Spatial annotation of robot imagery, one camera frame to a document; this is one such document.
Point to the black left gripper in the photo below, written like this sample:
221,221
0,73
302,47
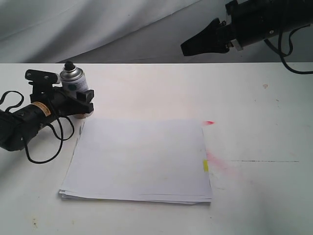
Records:
49,102

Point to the yellow sticky tab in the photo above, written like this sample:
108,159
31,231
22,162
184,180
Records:
205,166

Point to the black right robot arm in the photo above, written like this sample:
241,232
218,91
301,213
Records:
293,12

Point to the white dotted spray paint can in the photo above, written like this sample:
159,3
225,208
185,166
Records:
73,80

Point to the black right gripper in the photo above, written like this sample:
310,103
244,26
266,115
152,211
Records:
246,23

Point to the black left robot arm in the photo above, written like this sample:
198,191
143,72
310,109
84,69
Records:
16,129

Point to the white backdrop cloth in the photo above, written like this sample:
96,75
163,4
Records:
112,31

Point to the white paper stack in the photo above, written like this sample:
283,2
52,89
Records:
157,161

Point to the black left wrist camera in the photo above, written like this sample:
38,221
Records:
42,77

